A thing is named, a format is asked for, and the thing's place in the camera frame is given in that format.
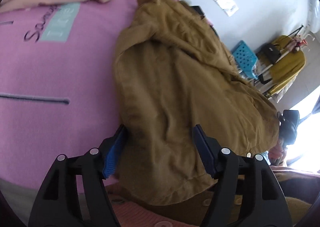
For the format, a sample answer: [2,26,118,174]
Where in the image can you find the black handbag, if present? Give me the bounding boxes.
[261,43,281,64]

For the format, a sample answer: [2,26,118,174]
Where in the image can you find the pink bed blanket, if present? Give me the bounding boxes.
[1,0,137,189]

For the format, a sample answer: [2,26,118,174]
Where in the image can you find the mustard brown jacket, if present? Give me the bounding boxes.
[113,0,279,206]

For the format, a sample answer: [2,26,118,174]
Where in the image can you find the black garment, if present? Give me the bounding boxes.
[191,6,220,38]

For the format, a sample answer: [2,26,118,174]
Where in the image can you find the salmon pink knit sweater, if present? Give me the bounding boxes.
[105,163,320,227]

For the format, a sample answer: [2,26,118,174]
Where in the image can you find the yellow hanging coat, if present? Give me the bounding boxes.
[257,35,306,98]

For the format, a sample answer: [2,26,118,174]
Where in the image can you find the blue plastic basket rack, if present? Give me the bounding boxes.
[232,40,258,79]

